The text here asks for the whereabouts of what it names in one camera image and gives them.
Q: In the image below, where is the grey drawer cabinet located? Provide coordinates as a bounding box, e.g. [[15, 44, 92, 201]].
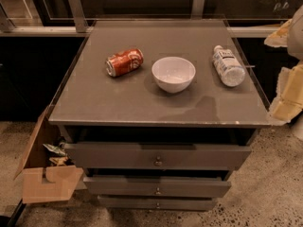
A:
[[48, 20, 267, 211]]

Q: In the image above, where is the crumpled green wrapper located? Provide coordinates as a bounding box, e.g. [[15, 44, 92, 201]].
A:
[[44, 142, 66, 157]]

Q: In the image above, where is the red soda can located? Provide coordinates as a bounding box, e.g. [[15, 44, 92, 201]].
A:
[[105, 48, 144, 78]]

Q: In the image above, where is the cardboard box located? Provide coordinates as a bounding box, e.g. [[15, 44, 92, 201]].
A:
[[14, 110, 83, 203]]

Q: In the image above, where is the grey top drawer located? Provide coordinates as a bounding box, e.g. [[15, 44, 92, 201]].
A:
[[65, 142, 251, 170]]

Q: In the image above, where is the clear plastic water bottle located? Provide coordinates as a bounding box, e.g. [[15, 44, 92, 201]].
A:
[[212, 45, 245, 87]]

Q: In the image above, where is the crumpled tan paper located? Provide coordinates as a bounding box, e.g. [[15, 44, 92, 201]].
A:
[[49, 157, 68, 166]]

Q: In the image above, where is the grey drawer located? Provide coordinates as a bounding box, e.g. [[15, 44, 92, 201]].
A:
[[98, 196, 217, 211], [83, 176, 231, 198], [65, 142, 251, 170]]

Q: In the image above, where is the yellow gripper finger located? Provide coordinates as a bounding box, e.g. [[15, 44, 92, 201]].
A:
[[264, 20, 292, 48], [268, 62, 303, 126]]

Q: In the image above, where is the left metal bracket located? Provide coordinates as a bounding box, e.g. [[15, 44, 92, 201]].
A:
[[68, 0, 88, 33]]

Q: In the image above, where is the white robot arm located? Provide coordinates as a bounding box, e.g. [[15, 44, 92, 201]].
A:
[[264, 6, 303, 126]]

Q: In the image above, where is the metal bracket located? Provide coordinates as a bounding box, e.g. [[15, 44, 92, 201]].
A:
[[191, 0, 205, 19], [68, 0, 88, 33]]

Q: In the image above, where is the right metal bracket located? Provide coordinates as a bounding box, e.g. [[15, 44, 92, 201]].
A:
[[191, 0, 205, 19]]

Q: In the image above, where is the grey bottom drawer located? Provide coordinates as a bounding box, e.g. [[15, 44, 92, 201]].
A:
[[98, 196, 217, 211]]

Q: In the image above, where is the clear acrylic guard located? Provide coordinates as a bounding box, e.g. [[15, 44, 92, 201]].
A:
[[52, 16, 268, 103]]

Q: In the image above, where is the white bowl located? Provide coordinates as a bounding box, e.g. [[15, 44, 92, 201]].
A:
[[151, 57, 196, 94]]

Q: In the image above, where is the grey middle drawer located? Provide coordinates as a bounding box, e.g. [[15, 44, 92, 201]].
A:
[[83, 176, 231, 198]]

